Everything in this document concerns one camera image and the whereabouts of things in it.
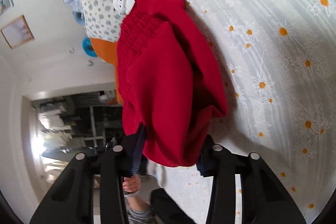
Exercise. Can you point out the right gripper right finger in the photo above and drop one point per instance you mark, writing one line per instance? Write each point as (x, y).
(245, 189)

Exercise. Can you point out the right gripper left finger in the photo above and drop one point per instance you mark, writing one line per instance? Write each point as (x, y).
(70, 198)

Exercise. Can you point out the red polo sweater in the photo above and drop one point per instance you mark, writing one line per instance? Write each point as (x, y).
(169, 81)

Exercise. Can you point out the person left hand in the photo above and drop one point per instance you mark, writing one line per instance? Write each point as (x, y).
(132, 184)

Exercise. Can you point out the floral white pillow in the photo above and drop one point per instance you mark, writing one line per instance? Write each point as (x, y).
(102, 21)

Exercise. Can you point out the white daisy eyelet blanket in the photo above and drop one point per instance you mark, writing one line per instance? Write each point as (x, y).
(278, 64)

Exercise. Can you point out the light blue neck pillow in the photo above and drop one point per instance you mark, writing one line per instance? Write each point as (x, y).
(79, 18)

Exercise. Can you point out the small white plush sheep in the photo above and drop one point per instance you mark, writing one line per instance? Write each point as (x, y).
(123, 6)

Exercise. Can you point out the orange sofa bed frame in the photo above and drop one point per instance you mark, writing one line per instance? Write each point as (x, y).
(105, 50)

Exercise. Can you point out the framed wall picture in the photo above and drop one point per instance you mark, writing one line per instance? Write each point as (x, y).
(17, 32)

